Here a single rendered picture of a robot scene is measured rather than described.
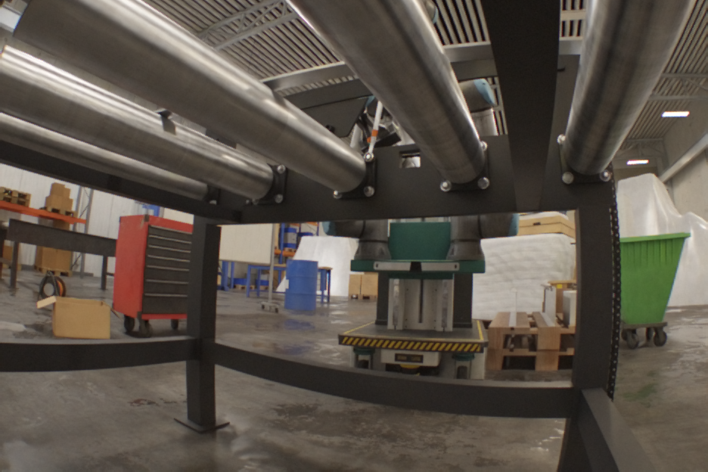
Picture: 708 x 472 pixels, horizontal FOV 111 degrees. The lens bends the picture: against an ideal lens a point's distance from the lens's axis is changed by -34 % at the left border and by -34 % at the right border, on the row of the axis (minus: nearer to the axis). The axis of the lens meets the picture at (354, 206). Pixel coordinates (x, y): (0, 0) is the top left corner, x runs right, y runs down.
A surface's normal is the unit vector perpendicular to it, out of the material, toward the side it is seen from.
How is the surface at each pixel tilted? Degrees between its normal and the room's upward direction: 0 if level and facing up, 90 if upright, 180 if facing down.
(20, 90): 115
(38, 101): 121
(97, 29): 127
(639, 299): 101
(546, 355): 90
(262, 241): 90
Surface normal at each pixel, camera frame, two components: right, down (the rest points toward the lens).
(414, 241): -0.31, -0.20
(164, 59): 0.79, 0.37
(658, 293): -0.56, 0.00
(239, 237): 0.63, -0.13
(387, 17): 0.50, 0.76
